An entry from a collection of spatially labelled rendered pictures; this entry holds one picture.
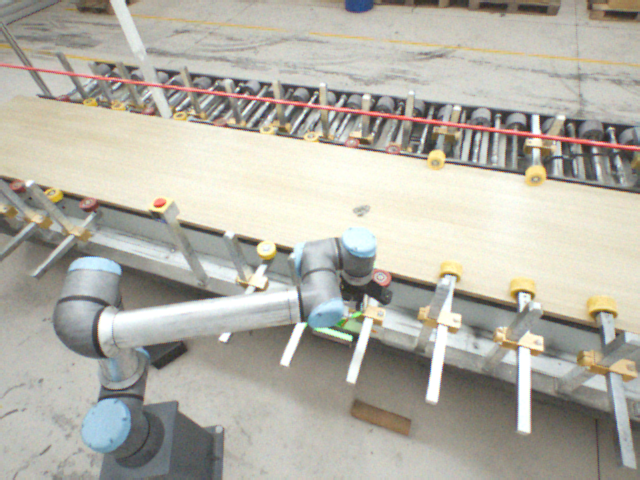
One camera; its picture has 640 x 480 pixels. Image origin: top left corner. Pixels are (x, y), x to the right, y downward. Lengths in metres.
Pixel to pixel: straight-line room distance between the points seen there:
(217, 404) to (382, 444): 0.92
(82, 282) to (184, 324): 0.28
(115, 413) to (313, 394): 1.09
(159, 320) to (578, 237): 1.59
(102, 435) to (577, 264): 1.79
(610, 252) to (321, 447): 1.59
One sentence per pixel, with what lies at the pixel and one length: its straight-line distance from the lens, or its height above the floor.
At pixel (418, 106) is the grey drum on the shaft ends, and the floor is 0.85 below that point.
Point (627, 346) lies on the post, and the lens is 1.31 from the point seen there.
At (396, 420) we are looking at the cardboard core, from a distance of 2.07.
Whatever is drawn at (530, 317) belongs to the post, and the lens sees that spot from 1.20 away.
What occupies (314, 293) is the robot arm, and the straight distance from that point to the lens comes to 0.83.
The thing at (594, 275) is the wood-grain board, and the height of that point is 0.90.
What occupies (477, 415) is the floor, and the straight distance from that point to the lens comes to 2.26.
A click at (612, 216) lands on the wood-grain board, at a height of 0.90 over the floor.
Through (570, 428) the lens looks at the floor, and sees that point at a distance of 2.42.
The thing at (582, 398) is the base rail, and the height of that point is 0.70.
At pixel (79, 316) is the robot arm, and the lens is 0.95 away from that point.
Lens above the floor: 2.09
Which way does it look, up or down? 51 degrees down
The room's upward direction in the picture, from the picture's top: 6 degrees counter-clockwise
